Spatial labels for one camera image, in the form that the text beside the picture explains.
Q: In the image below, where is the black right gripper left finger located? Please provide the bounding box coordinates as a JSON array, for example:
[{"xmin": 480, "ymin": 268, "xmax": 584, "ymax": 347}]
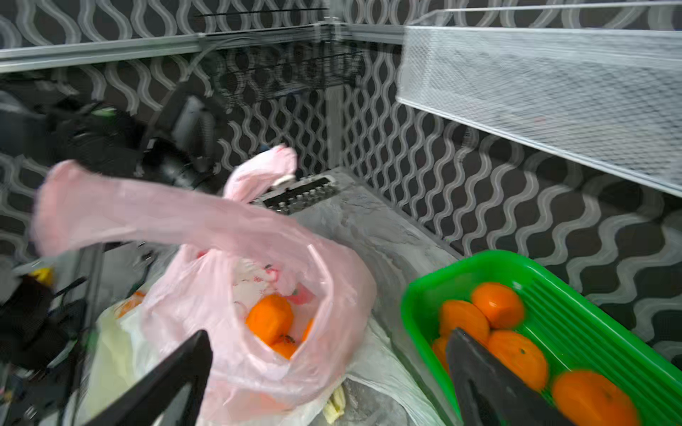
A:
[{"xmin": 87, "ymin": 329, "xmax": 213, "ymax": 425}]

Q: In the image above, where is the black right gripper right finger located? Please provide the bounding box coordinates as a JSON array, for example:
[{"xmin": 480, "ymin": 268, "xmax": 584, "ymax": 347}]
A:
[{"xmin": 446, "ymin": 328, "xmax": 571, "ymax": 425}]

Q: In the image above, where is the pink plastic bag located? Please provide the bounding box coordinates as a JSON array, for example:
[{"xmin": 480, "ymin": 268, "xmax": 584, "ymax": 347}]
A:
[{"xmin": 33, "ymin": 145, "xmax": 377, "ymax": 425}]

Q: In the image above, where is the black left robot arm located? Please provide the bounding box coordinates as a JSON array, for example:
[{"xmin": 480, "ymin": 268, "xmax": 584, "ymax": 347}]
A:
[{"xmin": 1, "ymin": 80, "xmax": 221, "ymax": 195}]

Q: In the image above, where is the orange far left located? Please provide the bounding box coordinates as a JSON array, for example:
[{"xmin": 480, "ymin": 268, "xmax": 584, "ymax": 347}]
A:
[{"xmin": 432, "ymin": 337, "xmax": 449, "ymax": 374}]

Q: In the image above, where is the yellow bag with orange print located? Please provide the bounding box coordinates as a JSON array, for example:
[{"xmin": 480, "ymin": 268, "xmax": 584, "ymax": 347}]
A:
[{"xmin": 84, "ymin": 289, "xmax": 347, "ymax": 426}]

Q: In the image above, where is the large orange middle right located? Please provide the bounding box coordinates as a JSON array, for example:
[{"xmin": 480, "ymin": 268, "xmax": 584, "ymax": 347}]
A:
[{"xmin": 439, "ymin": 300, "xmax": 490, "ymax": 345}]

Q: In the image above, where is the large orange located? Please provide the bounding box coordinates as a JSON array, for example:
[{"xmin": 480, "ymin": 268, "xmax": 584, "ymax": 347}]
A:
[
  {"xmin": 439, "ymin": 300, "xmax": 490, "ymax": 345},
  {"xmin": 471, "ymin": 282, "xmax": 526, "ymax": 329}
]

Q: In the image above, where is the large orange top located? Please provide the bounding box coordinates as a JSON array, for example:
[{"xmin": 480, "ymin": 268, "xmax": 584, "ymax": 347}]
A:
[{"xmin": 471, "ymin": 282, "xmax": 526, "ymax": 329}]

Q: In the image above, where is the orange top centre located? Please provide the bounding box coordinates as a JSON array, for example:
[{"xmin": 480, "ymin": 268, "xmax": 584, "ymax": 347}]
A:
[{"xmin": 245, "ymin": 294, "xmax": 294, "ymax": 345}]

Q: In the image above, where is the orange left centre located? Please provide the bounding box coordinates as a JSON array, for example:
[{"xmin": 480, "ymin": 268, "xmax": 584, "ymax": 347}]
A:
[{"xmin": 270, "ymin": 335, "xmax": 298, "ymax": 360}]

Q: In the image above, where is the white plastic bag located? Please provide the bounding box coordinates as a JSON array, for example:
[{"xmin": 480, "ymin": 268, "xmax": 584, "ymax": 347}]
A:
[{"xmin": 79, "ymin": 297, "xmax": 449, "ymax": 426}]

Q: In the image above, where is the green plastic basket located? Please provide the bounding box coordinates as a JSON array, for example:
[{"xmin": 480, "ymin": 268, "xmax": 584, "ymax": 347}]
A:
[{"xmin": 401, "ymin": 250, "xmax": 681, "ymax": 425}]

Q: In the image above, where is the yellow tape measure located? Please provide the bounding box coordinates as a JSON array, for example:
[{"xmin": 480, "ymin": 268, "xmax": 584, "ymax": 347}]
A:
[{"xmin": 28, "ymin": 267, "xmax": 54, "ymax": 288}]

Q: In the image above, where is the socket set rail holder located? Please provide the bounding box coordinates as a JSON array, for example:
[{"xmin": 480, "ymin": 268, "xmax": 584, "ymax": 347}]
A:
[{"xmin": 251, "ymin": 175, "xmax": 339, "ymax": 216}]

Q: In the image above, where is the black wire basket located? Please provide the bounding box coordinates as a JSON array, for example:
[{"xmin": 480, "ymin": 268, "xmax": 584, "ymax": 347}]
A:
[{"xmin": 191, "ymin": 18, "xmax": 361, "ymax": 109}]

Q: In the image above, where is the white wire mesh basket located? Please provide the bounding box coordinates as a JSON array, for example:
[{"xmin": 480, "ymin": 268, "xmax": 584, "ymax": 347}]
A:
[{"xmin": 397, "ymin": 1, "xmax": 681, "ymax": 196}]

